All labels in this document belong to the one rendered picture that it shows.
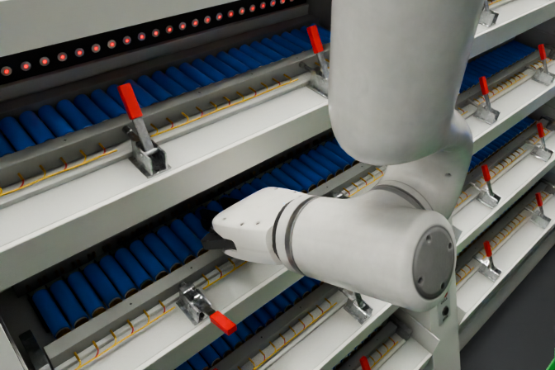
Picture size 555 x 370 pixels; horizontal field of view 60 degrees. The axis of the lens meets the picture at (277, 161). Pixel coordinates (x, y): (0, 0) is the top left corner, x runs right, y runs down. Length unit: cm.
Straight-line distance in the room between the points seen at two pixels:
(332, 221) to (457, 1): 23
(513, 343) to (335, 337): 59
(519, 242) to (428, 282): 95
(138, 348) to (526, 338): 96
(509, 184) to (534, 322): 35
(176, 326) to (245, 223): 15
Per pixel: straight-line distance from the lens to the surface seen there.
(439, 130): 33
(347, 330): 82
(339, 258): 43
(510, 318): 136
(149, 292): 60
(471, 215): 108
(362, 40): 29
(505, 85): 121
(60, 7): 46
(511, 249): 132
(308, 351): 79
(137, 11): 49
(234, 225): 53
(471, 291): 118
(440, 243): 42
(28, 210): 50
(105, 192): 50
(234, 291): 62
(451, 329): 109
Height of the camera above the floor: 89
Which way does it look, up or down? 22 degrees down
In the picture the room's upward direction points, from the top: 11 degrees counter-clockwise
